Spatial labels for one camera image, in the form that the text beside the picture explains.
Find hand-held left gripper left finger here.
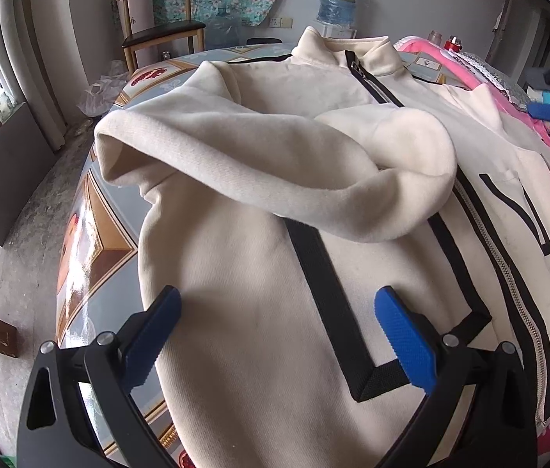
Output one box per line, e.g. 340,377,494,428
16,285,183,468

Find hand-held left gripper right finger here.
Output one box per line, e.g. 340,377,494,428
374,286,541,468

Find cream zip jacket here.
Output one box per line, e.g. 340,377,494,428
94,26,550,468

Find doorway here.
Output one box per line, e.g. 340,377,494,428
492,0,550,70

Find silver lace cloth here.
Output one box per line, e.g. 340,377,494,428
455,49,532,108

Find fruit print tablecloth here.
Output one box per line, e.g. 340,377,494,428
55,43,550,468

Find white water dispenser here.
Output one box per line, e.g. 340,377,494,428
315,22,358,40

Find clear plastic bags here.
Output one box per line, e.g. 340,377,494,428
77,60,132,118

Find grey curtain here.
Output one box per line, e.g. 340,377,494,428
0,0,90,152

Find wooden chair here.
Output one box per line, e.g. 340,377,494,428
115,0,206,73

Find empty clear water jug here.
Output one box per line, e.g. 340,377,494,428
205,6,243,52

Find pale pink tall box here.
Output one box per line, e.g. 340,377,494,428
126,0,154,35

